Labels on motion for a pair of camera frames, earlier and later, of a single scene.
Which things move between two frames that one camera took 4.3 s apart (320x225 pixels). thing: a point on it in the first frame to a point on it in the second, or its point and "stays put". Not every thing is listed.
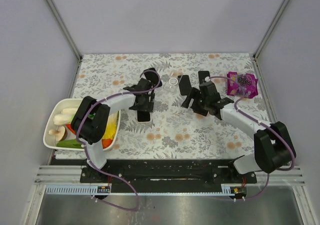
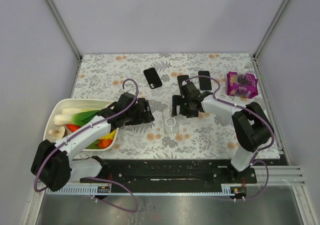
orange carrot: [69, 126] stays put
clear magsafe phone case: [171, 83] to [171, 123]
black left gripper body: [150, 95] to [142, 111]
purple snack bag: [245, 85] stays put
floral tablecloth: [174, 132] stays put
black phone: [202, 74] stays put
